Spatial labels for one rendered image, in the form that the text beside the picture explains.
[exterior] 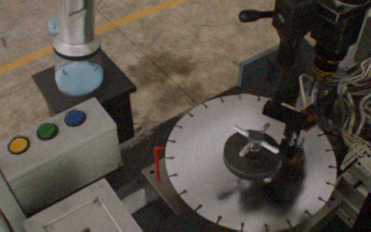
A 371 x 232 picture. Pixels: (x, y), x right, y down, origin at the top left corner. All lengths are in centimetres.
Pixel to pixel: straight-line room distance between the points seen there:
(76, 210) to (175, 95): 156
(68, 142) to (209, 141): 30
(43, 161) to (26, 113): 147
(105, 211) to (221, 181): 22
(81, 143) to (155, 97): 140
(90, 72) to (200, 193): 43
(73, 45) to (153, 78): 145
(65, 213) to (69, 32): 41
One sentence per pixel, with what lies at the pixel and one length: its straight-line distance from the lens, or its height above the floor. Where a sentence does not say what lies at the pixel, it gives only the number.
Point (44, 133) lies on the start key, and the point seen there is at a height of 91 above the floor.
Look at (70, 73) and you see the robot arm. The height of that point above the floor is 95.
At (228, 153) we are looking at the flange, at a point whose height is 96.
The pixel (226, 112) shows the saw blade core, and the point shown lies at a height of 95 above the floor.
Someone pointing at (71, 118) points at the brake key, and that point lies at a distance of 92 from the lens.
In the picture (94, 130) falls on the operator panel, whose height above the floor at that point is 90.
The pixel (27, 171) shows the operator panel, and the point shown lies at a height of 89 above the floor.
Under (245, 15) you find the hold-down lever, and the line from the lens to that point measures 63.
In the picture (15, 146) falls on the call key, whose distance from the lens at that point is 91.
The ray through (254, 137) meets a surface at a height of 100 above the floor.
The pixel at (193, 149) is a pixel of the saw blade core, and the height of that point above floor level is 95.
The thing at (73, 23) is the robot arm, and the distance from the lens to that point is 93.
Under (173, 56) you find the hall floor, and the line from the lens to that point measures 252.
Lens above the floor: 155
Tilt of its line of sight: 46 degrees down
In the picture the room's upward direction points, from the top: straight up
